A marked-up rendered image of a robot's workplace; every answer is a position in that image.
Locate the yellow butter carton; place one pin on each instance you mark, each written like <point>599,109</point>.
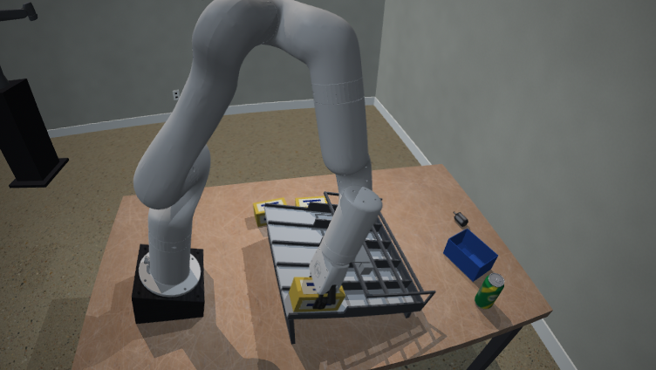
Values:
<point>259,210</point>
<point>303,295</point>
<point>304,201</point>

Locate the green and yellow drink can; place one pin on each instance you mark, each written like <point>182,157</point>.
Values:
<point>489,291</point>

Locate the blue open bin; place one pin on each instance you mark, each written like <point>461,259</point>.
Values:
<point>479,254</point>

